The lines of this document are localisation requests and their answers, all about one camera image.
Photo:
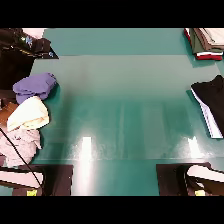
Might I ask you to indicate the black T-shirt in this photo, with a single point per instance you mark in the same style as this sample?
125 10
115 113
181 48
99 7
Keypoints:
213 96

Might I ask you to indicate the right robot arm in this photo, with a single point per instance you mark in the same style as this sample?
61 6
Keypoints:
206 173

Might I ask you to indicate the purple garment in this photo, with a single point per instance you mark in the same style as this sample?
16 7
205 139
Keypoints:
33 85

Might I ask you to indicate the cream garment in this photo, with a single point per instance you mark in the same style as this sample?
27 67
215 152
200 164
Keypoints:
28 115

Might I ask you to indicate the pale grey garment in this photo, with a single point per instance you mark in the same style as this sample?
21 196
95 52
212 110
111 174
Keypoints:
18 146

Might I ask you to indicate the white T-shirt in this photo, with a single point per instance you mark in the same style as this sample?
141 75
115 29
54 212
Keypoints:
213 127

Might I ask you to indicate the red garment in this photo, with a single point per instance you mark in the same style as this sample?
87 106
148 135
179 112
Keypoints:
208 57

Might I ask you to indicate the white garment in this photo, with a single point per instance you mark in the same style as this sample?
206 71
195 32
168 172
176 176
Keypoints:
215 36

